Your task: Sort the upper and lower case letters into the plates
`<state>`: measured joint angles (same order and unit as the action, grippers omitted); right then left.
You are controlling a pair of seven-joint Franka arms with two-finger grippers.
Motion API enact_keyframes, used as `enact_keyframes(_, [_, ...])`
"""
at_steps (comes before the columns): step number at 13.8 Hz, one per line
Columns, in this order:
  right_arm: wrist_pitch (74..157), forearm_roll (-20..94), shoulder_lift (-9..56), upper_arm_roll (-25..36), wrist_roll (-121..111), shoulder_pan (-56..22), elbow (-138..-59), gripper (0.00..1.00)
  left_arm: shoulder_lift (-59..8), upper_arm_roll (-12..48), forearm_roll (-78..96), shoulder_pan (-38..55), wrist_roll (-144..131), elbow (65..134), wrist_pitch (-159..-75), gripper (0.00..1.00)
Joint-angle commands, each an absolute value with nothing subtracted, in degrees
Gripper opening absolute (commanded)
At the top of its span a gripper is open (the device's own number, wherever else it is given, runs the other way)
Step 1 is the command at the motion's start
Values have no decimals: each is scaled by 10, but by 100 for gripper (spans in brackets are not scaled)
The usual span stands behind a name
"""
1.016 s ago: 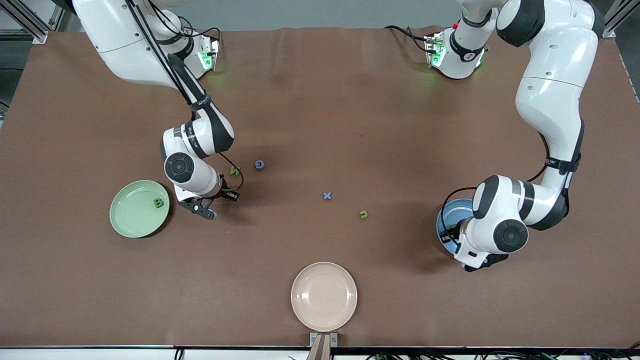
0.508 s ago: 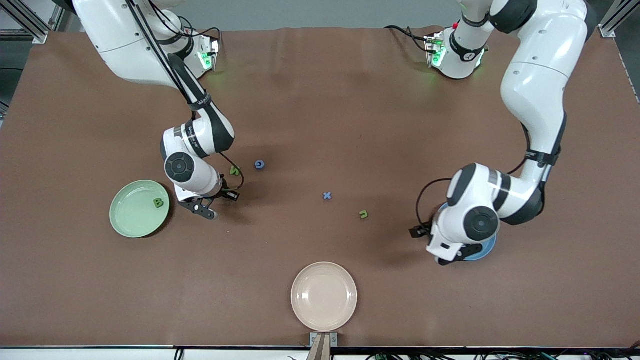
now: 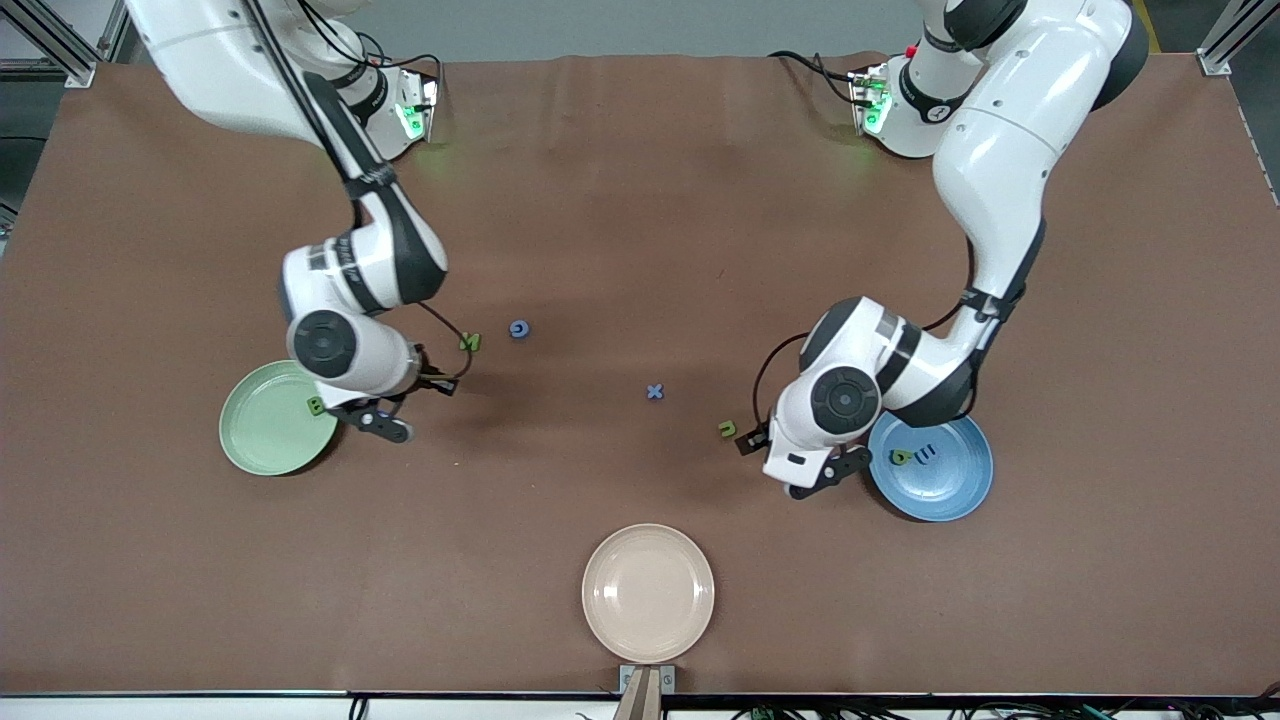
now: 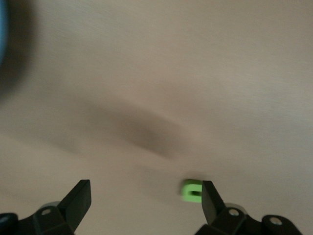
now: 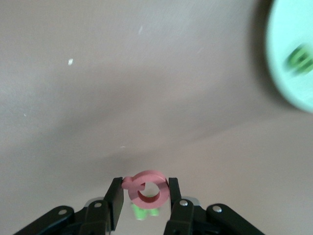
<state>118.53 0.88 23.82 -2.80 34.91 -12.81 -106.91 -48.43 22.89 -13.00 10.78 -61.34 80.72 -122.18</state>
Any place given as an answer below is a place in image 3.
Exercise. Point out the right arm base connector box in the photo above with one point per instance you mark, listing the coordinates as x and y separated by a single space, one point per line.
420 105

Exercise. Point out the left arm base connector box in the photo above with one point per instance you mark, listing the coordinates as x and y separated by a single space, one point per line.
868 100

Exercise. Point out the blue letter c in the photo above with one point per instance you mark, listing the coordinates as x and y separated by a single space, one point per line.
519 322

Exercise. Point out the metal bracket with post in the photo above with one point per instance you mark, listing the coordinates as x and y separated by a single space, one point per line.
647 690

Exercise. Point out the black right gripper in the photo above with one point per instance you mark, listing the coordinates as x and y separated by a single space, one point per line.
432 379

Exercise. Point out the brown table mat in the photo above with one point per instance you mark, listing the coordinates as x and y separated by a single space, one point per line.
640 200

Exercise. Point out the beige plate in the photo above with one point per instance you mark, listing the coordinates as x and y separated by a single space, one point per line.
648 595

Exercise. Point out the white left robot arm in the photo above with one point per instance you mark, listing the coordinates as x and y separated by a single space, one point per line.
1010 150

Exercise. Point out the slanted aluminium frame profile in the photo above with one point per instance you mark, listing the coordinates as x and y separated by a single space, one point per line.
75 70

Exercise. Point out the upright aluminium frame profile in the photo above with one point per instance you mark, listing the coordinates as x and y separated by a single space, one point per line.
115 30

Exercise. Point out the light green plate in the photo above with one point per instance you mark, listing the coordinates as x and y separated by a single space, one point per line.
260 440

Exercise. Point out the blue letter E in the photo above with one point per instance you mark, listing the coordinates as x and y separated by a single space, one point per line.
926 453

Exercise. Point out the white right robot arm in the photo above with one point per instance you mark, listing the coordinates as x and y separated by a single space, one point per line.
230 70

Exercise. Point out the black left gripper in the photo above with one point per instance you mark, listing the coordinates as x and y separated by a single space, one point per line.
752 441

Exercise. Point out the blue plate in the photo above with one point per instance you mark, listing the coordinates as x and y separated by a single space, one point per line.
950 490

